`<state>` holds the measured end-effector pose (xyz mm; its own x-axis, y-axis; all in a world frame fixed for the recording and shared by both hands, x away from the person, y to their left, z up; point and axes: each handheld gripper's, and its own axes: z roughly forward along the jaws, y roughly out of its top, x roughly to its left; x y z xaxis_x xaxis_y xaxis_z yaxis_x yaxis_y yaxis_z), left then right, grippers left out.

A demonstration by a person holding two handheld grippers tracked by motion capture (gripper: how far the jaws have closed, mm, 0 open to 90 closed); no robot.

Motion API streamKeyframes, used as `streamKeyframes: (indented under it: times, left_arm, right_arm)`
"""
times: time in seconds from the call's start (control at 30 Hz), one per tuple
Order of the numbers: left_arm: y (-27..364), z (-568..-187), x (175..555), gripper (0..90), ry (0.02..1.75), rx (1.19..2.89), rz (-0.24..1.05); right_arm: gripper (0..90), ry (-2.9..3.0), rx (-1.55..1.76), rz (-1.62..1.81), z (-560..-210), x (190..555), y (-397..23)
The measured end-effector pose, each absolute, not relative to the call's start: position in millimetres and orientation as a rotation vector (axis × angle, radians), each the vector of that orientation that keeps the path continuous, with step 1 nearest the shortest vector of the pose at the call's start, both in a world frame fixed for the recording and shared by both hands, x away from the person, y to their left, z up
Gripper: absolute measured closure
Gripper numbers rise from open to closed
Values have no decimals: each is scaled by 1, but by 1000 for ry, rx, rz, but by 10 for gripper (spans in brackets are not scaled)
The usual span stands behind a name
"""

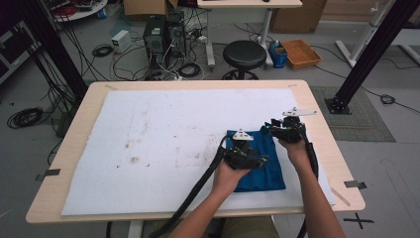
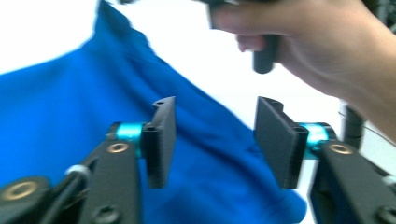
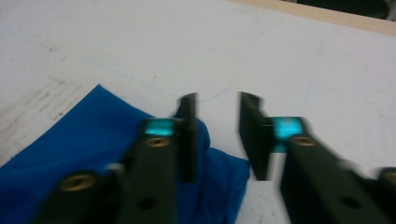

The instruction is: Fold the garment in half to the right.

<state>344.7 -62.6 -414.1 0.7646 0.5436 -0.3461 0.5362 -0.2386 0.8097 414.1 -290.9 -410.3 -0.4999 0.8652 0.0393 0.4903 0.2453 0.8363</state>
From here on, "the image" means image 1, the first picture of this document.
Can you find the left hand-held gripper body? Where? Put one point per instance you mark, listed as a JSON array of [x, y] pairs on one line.
[[239, 157]]

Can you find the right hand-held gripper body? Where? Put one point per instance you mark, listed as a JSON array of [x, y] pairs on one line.
[[290, 129]]

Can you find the blue t-shirt with white print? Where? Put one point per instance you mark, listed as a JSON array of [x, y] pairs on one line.
[[264, 178]]

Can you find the person's right hand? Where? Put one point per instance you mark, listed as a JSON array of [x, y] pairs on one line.
[[297, 153]]

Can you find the person's left hand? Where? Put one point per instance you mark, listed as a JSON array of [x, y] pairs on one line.
[[228, 180]]

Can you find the blue box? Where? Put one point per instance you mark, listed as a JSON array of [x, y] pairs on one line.
[[278, 55]]

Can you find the grey floor mat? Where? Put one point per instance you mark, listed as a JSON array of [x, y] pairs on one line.
[[360, 115]]

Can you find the orange tray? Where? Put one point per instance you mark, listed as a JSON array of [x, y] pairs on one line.
[[300, 54]]

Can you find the black round stool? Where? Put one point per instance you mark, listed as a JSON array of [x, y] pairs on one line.
[[244, 54]]

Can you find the thin wooden stick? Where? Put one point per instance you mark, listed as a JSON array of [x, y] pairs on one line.
[[340, 197]]

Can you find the black tape strip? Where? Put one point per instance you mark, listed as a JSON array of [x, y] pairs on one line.
[[355, 184], [49, 172]]

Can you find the white table mat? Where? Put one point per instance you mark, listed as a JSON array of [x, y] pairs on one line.
[[148, 132]]

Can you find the large brown cardboard box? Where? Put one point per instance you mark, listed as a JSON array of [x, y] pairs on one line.
[[297, 16]]

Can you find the white desk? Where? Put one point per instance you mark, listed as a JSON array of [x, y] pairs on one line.
[[251, 3]]

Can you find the white metal stand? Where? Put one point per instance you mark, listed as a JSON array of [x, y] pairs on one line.
[[366, 33]]

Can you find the black computer tower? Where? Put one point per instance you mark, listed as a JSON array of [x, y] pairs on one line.
[[176, 33], [154, 41]]

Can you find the white power supply box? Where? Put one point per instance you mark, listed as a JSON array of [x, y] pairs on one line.
[[121, 40]]

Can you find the round white table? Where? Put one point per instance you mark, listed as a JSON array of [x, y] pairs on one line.
[[82, 11]]

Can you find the grey metal rack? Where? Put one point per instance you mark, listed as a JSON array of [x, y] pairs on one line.
[[13, 53]]

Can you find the black frame post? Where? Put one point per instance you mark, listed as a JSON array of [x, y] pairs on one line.
[[56, 53], [376, 49]]

